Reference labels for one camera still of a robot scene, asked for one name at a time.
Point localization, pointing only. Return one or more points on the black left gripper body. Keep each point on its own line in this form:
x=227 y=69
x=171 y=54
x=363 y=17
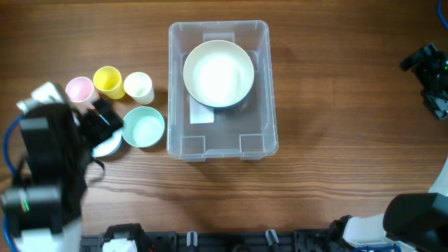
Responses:
x=95 y=129

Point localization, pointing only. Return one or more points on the clear plastic storage box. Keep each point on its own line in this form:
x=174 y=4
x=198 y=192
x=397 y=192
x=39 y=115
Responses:
x=247 y=131

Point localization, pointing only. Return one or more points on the pink cup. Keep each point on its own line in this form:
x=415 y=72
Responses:
x=81 y=90

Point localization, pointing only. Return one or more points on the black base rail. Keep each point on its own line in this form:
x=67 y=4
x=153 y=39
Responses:
x=270 y=240

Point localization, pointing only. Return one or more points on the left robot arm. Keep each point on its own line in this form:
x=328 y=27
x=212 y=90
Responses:
x=42 y=208

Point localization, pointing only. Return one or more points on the cream white cup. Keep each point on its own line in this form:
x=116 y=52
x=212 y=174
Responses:
x=139 y=86

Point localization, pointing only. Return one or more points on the light blue bowl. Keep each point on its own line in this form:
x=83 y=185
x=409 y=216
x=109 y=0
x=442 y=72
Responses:
x=109 y=147

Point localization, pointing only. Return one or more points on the yellow cup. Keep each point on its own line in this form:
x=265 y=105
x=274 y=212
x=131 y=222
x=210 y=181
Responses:
x=109 y=81

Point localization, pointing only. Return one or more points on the mint green bowl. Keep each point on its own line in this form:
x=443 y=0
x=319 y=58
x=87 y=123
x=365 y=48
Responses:
x=143 y=127

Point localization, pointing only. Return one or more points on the white paper label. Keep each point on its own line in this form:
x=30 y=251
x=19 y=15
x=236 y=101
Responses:
x=200 y=114

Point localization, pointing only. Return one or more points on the dark blue large bowl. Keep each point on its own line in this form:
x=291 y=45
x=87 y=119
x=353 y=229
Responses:
x=219 y=99

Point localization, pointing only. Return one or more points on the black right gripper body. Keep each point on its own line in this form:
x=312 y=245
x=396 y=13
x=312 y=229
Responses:
x=432 y=73

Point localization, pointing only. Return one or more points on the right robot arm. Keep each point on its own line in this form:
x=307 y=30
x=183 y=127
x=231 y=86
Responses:
x=411 y=222

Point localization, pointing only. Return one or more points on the cream large bowl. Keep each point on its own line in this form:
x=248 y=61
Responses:
x=218 y=64

